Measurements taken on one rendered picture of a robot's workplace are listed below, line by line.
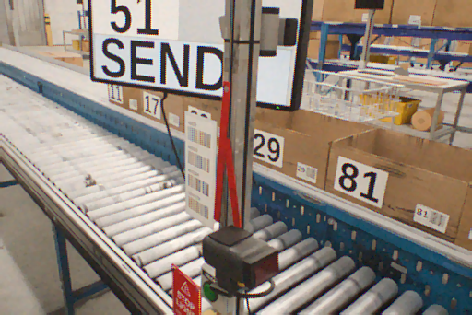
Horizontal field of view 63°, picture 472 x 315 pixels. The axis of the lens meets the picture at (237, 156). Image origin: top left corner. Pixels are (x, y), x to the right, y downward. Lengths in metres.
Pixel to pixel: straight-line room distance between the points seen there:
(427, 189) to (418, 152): 0.32
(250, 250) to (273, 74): 0.30
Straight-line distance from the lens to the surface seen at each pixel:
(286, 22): 0.63
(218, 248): 0.58
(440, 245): 1.09
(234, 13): 0.57
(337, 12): 6.64
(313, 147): 1.25
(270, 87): 0.68
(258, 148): 1.42
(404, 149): 1.42
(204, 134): 0.63
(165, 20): 0.79
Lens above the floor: 1.40
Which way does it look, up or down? 20 degrees down
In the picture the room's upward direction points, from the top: 2 degrees clockwise
